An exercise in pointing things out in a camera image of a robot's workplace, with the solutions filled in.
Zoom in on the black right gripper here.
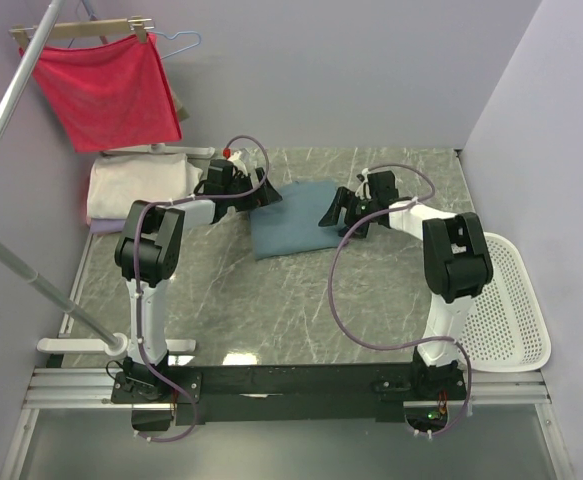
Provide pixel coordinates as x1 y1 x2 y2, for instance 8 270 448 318
318 187 377 240

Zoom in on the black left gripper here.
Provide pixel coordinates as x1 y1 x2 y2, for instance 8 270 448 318
224 168 281 212

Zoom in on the blue t shirt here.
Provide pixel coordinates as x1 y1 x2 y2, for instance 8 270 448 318
249 180 344 260

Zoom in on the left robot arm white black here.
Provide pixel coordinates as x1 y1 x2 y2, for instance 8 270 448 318
114 159 282 402

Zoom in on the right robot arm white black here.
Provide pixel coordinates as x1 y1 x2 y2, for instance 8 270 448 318
318 167 494 399

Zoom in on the tan cloth behind towel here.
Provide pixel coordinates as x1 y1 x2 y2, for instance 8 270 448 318
171 91 190 122

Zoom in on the folded white t shirt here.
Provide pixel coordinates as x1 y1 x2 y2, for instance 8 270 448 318
86 153 203 220

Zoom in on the folded purple t shirt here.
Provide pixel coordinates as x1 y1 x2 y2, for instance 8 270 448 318
90 218 125 235

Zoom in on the red towel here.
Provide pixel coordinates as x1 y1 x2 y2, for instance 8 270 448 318
33 34 182 153

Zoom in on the black base beam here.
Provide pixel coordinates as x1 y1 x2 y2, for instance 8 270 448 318
111 363 467 430

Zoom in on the white perforated plastic basket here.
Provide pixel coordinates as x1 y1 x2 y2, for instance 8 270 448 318
460 233 551 373

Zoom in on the grey metal clothes rack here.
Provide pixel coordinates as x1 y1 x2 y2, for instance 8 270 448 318
0 0 216 356

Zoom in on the wooden clip hanger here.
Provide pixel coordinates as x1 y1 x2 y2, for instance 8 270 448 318
8 17 156 45

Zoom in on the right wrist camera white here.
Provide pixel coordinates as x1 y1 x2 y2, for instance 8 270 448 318
355 168 372 201

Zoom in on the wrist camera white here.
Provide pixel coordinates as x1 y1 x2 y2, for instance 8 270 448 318
355 168 372 201
222 147 250 175

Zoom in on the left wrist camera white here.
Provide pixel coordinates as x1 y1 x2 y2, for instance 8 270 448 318
222 147 250 175

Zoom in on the aluminium rail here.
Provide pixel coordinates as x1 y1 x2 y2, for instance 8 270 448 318
22 368 551 410

